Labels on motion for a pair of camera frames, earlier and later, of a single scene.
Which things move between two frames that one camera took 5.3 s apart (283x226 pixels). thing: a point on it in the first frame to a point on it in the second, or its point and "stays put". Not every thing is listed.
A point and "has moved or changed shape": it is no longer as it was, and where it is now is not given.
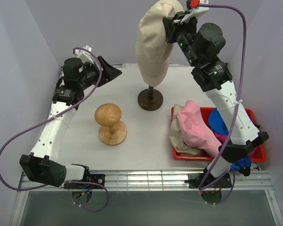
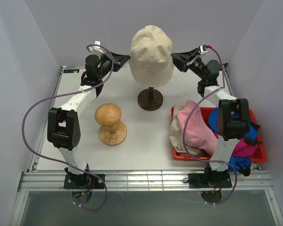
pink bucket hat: [195, 132] stays put
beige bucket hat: [175, 135] stays put
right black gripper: [172, 27] to [183, 60]
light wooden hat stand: [112, 131] stays put
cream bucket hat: [153, 51] has moved or changed shape
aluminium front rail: [156, 181] stays put
